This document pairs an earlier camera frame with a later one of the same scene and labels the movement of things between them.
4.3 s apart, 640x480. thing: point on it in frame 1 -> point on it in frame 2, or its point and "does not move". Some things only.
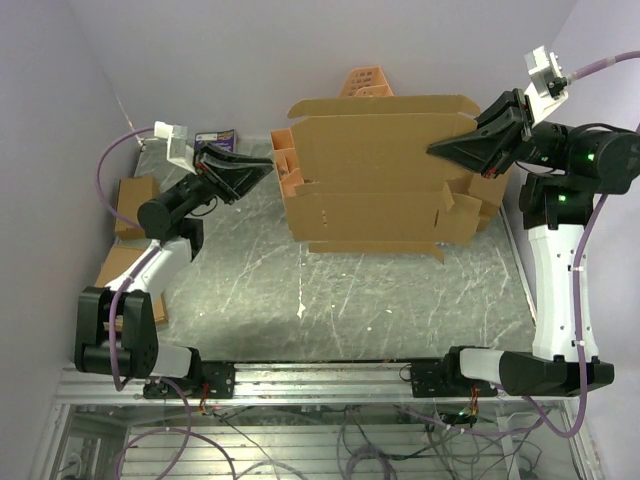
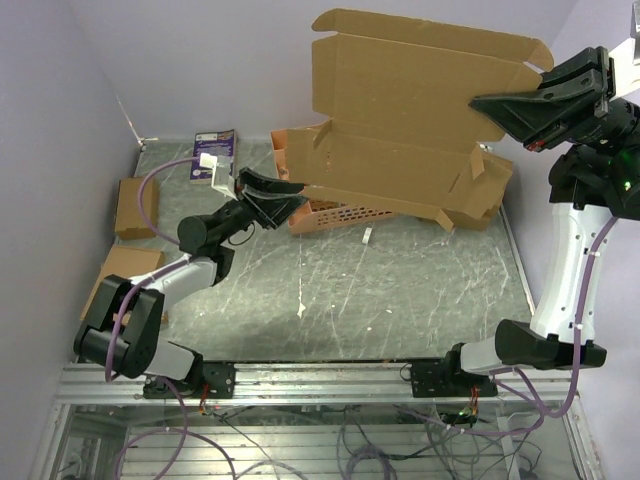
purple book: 223,140 does not move
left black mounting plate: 215,380 does not move
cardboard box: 132,194 does not move
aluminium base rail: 291,384 does not move
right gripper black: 491,150 -> 579,88
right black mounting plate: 443,377 does not move
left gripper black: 231,183 -> 272,210
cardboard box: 117,264 does not move
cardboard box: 365,181 -> 396,92
